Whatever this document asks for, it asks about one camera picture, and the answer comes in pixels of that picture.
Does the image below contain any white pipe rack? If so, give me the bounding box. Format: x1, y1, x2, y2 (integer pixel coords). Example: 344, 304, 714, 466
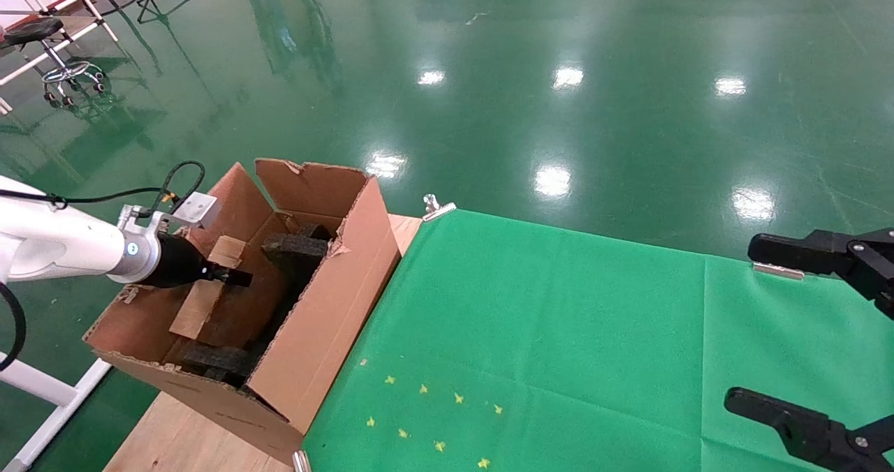
0, 0, 119, 113

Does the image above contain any black cable with yellow tag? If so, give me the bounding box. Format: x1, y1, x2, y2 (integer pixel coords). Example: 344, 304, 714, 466
0, 161, 207, 207

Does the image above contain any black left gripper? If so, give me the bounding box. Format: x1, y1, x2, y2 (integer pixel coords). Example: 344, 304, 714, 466
143, 235, 254, 289

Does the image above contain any small taped cardboard box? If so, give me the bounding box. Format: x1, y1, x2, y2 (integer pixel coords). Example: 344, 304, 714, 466
169, 236, 247, 340

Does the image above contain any black cable loop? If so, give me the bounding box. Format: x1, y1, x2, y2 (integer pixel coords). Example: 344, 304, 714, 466
0, 282, 27, 374

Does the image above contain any white tube frame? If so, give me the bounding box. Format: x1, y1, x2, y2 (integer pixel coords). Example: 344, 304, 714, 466
0, 353, 112, 472

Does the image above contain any large green table cloth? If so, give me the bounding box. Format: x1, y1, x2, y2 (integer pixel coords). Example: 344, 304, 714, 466
300, 209, 894, 472

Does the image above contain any black stool with chrome base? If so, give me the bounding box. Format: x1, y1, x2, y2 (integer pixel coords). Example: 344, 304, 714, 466
2, 17, 107, 108

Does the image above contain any large open cardboard carton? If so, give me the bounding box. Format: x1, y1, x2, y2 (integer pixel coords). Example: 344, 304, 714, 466
82, 158, 404, 467

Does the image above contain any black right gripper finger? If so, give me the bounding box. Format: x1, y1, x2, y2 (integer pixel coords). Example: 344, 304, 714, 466
747, 228, 894, 319
724, 386, 894, 472

